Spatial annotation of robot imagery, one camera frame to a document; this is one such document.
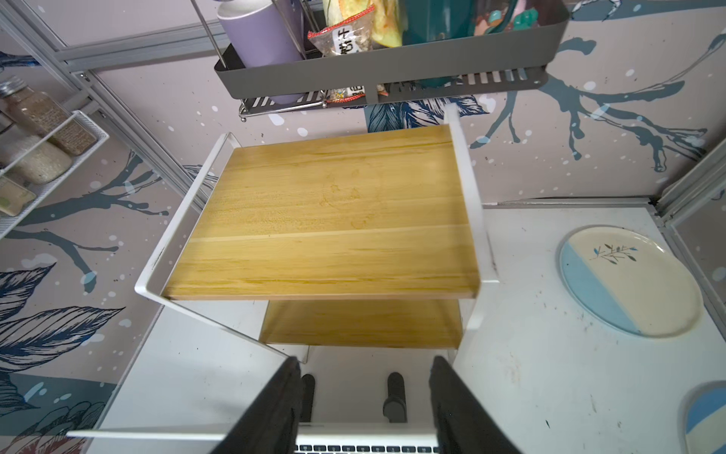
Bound white wooden two-tier shelf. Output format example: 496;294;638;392
135;104;500;359

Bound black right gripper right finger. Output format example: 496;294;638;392
429;356;520;454

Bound purple cup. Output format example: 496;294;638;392
217;0;304;68

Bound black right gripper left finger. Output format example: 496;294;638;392
212;357;304;454

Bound blue white striped plate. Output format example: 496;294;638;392
684;381;725;454

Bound blue cream plate with sprig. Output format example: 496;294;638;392
558;225;704;339

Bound silver laptop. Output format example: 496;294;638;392
66;423;441;453

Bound white wire wall rack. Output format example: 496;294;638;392
1;111;110;238

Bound grey wall basket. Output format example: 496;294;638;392
215;1;570;120

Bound beige grain spice jar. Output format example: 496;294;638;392
1;124;73;185

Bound brown spice jar silver lid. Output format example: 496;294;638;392
1;76;98;156

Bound small snack packet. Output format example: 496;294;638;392
307;5;375;57

